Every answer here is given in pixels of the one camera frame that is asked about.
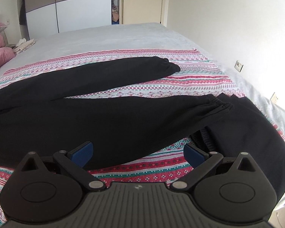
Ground black sweatpants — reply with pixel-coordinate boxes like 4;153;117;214
0;57;233;170

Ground cream bedroom door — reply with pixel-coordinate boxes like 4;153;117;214
120;0;169;26

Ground black folded garment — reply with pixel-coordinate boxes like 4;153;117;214
190;94;285;199

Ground patterned red green blanket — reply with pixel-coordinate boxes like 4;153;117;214
0;49;285;227

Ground grey bed sheet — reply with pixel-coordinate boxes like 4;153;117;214
0;22;285;210

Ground folded beige cloth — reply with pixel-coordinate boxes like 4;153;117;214
13;38;35;54

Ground white grey sliding wardrobe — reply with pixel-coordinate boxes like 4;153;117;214
25;0;112;39

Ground wall power socket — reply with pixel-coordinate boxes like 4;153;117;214
235;60;244;72

